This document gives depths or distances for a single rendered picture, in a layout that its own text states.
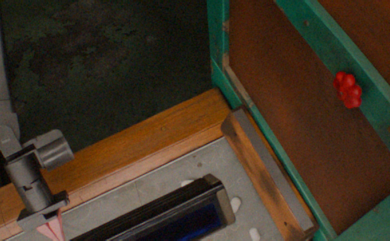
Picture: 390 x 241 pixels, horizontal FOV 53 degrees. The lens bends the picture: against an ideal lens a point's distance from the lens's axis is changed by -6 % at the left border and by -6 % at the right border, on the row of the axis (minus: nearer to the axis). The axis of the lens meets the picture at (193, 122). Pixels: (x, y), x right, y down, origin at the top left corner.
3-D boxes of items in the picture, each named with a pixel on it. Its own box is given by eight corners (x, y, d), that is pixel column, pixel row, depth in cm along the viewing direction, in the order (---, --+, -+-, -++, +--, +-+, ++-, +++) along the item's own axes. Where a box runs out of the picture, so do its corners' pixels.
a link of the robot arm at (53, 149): (-8, 130, 78) (-10, 130, 70) (45, 104, 82) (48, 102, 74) (21, 183, 80) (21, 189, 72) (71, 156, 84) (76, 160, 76)
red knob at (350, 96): (326, 89, 46) (334, 67, 42) (341, 82, 46) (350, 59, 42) (348, 118, 44) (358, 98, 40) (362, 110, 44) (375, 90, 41)
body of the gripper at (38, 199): (68, 208, 76) (50, 174, 74) (20, 230, 74) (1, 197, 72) (69, 196, 82) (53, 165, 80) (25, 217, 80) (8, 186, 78)
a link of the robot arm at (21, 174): (0, 158, 76) (0, 163, 71) (32, 142, 79) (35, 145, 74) (17, 189, 78) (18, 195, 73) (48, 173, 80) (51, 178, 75)
